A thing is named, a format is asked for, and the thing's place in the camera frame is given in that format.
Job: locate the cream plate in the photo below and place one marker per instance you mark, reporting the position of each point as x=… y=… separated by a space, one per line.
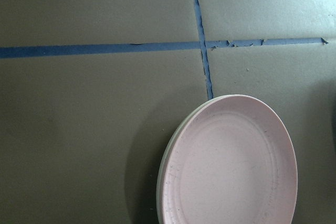
x=165 y=157

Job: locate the pink plate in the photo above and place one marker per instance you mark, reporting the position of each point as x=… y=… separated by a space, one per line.
x=233 y=162

